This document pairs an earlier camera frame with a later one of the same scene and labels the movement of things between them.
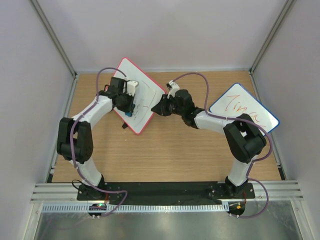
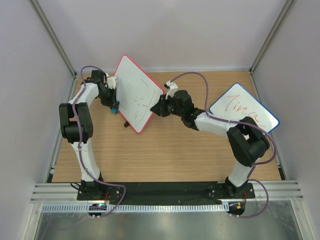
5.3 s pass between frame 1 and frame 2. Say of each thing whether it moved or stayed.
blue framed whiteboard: stayed
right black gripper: stayed
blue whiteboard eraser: moved
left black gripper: moved
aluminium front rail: stayed
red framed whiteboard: stayed
